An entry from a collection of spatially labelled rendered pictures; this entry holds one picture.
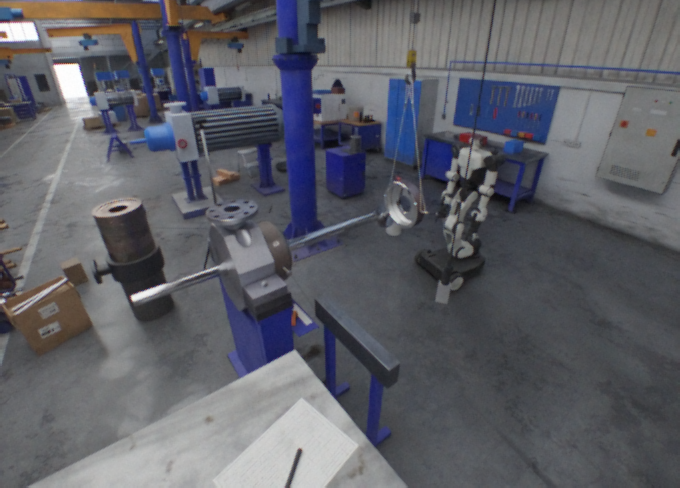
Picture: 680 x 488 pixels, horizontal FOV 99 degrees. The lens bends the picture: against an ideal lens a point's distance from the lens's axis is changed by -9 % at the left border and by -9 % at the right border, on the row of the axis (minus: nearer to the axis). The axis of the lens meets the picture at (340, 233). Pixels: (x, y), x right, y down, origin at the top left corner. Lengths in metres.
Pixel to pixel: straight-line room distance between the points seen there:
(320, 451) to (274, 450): 0.17
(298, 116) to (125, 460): 2.98
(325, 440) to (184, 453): 0.51
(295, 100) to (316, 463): 3.00
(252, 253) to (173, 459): 0.89
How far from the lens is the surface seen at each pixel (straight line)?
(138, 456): 1.52
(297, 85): 3.43
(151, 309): 3.37
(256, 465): 1.36
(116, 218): 2.92
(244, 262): 1.62
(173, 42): 8.67
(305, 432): 1.39
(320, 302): 1.85
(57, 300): 3.48
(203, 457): 1.42
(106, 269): 3.26
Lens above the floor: 2.09
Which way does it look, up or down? 29 degrees down
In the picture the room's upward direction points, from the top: straight up
